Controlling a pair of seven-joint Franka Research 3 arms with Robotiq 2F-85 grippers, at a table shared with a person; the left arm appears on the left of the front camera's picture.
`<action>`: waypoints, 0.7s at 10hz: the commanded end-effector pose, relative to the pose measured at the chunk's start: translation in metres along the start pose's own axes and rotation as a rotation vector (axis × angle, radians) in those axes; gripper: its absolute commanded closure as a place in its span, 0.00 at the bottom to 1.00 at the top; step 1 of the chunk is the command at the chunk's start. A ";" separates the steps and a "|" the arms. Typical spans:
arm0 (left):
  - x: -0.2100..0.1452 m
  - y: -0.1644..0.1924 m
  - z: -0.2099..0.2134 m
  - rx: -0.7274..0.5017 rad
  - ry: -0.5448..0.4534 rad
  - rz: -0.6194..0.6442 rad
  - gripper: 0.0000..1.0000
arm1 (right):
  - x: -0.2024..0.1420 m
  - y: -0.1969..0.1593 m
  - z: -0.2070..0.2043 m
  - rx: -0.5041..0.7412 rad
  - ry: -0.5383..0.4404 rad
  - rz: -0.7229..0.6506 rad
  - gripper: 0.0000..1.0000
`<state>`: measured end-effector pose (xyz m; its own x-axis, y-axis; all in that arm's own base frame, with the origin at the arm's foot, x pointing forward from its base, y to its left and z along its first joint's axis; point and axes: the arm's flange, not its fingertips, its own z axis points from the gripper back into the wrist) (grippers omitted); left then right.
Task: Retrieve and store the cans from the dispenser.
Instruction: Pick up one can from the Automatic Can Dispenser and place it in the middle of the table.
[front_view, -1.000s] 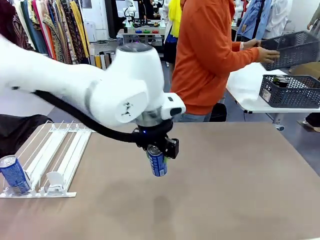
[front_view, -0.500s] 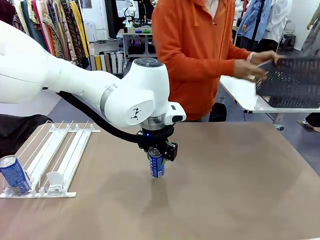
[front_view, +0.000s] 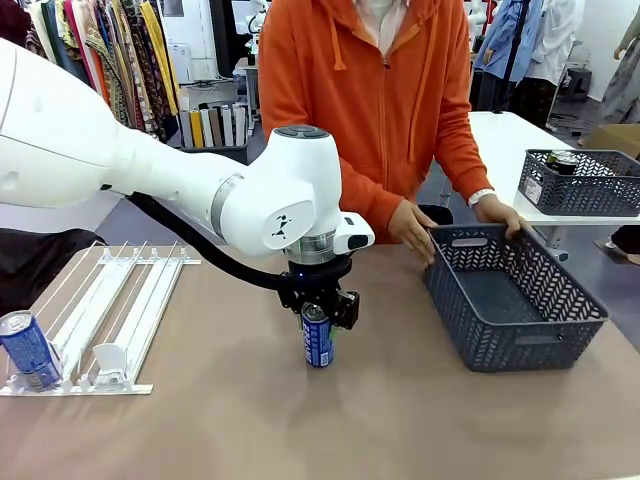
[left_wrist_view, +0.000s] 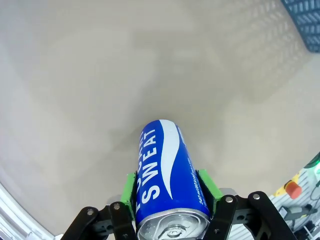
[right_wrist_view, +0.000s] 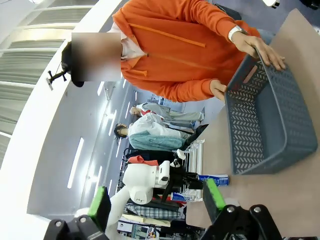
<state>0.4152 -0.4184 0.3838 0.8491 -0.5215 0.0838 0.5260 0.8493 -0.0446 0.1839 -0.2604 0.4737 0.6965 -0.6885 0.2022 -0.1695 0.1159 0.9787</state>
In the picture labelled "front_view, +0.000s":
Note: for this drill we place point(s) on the dark plastic stool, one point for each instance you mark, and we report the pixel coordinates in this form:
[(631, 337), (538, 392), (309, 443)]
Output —
[(577, 82)]

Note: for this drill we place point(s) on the teal hanging garment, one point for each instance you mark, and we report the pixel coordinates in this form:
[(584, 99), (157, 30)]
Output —
[(65, 50)]

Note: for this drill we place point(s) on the white wrist watch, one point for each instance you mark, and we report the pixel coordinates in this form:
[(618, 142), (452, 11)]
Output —
[(481, 196)]

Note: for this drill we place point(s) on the person's left hand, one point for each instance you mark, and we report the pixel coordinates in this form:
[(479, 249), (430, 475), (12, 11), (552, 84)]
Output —
[(502, 215)]

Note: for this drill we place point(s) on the brown material roll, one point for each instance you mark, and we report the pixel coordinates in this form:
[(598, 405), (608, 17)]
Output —
[(216, 127)]

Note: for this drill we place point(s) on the yellow material roll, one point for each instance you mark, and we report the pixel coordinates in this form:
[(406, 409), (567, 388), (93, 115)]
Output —
[(197, 129)]

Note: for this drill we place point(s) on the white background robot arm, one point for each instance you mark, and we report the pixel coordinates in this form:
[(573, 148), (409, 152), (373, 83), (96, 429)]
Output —
[(256, 22), (477, 20)]

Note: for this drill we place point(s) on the brown cardboard box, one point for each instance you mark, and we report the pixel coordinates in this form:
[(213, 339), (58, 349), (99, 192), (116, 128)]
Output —
[(615, 136)]

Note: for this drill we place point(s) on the small white appliance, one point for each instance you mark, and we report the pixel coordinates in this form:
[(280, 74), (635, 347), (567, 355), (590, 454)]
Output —
[(181, 62)]

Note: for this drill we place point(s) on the grey woven plastic basket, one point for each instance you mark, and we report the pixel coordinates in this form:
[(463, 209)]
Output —
[(520, 345), (590, 192)]

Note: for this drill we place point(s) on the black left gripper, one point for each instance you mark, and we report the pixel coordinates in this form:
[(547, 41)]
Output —
[(312, 285)]

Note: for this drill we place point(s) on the yellow hanging garment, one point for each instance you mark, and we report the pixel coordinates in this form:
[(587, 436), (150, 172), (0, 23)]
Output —
[(159, 55)]

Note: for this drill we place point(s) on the white material roll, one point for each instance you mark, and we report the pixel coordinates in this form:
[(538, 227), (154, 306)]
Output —
[(207, 128)]

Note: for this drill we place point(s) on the white side table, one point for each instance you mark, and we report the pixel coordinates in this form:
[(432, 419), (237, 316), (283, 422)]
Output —
[(505, 140)]

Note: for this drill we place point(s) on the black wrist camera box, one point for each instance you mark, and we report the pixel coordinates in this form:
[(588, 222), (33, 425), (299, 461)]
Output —
[(348, 310)]

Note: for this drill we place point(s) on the black stand pole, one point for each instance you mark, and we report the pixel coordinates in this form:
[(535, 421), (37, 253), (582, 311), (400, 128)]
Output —
[(511, 60)]

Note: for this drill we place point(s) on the person's right hand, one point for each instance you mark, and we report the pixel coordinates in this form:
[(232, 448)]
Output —
[(412, 230)]

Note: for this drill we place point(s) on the grey material roll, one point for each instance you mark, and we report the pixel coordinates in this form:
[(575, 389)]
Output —
[(186, 129)]

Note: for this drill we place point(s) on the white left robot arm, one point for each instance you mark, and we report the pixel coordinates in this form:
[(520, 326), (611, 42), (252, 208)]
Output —
[(150, 165)]

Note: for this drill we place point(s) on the black fabric cover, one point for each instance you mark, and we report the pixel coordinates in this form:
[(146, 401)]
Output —
[(30, 260)]

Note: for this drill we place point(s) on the white hanging shirt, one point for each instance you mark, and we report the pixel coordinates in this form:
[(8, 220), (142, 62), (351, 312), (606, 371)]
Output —
[(555, 40)]

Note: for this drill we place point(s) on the black round waste bin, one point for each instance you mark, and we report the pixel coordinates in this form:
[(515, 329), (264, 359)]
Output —
[(440, 214)]

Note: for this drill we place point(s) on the person in orange hoodie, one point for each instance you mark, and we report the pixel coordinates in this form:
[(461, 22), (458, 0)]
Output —
[(370, 100)]

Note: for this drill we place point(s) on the person's left forearm orange sleeve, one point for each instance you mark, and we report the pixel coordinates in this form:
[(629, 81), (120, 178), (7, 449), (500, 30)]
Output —
[(465, 170)]

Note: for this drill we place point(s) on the person's right forearm orange sleeve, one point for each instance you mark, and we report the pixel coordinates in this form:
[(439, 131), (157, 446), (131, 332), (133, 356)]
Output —
[(372, 200)]

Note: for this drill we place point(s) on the patterned hanging garment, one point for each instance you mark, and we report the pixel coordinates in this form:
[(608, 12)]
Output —
[(125, 65)]

